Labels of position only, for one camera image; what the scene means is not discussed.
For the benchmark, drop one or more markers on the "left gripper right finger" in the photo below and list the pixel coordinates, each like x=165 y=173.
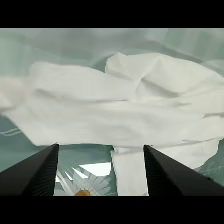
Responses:
x=173 y=176

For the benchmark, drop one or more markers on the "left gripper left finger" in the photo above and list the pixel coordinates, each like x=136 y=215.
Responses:
x=34 y=175

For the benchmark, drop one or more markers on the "white shirt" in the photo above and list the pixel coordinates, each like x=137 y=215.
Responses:
x=126 y=113

